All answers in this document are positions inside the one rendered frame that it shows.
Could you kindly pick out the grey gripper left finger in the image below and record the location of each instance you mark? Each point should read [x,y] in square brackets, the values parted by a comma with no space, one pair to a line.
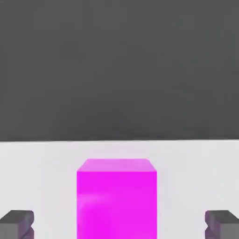
[15,224]

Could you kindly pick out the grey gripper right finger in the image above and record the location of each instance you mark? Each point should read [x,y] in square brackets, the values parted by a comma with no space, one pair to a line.
[224,224]

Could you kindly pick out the large magenta box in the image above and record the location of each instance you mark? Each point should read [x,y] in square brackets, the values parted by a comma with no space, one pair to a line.
[116,201]

